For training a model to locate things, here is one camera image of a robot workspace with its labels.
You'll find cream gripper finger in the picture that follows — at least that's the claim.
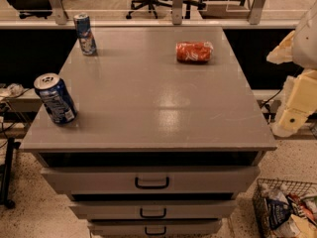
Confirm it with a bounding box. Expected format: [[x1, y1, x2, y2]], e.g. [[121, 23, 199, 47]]
[[266, 31, 295, 64], [271, 69, 317, 137]]

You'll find orange coke can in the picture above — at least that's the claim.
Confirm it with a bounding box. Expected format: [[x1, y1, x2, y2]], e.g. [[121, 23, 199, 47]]
[[175, 41, 213, 62]]

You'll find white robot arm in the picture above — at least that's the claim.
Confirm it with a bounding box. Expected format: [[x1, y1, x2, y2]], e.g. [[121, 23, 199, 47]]
[[266, 2, 317, 137]]

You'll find tall blue white can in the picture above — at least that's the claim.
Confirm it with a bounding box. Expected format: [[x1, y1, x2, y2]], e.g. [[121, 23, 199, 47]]
[[73, 13, 96, 56]]

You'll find dark blue soda can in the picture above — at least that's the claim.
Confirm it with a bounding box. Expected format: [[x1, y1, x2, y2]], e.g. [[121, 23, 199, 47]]
[[34, 73, 77, 125]]

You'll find red snack bag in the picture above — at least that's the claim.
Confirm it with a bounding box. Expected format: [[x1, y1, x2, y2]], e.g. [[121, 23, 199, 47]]
[[286, 193, 317, 225]]

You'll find dark blue snack bag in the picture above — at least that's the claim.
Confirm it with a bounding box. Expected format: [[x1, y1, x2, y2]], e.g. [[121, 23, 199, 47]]
[[266, 199, 291, 230]]

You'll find top grey drawer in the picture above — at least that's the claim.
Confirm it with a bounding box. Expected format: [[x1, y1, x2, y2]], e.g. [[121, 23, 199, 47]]
[[41, 166, 260, 194]]

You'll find grey drawer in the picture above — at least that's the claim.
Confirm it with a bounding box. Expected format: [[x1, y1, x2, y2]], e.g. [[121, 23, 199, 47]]
[[69, 200, 237, 220], [41, 166, 260, 194], [88, 219, 222, 236]]

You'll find yellow snack bag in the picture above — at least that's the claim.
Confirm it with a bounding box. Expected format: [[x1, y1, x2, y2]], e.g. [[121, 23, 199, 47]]
[[291, 215, 317, 238]]

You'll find black office chair centre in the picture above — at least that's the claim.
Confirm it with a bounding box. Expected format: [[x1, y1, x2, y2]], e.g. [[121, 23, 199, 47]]
[[126, 0, 172, 19]]

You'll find grey drawer cabinet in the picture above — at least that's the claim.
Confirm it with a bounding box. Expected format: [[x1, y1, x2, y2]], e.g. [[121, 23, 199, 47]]
[[19, 26, 278, 238]]

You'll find middle grey drawer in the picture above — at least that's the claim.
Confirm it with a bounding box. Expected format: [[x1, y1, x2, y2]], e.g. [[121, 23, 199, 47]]
[[69, 200, 237, 220]]

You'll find bottom grey drawer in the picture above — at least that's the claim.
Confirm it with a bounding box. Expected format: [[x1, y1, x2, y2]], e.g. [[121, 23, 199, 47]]
[[88, 219, 222, 236]]

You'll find black stand left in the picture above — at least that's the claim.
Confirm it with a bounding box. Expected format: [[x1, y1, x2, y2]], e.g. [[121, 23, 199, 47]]
[[0, 138, 21, 209]]

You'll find wire basket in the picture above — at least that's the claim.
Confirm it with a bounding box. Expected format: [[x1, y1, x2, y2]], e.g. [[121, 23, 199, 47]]
[[253, 178, 317, 238]]

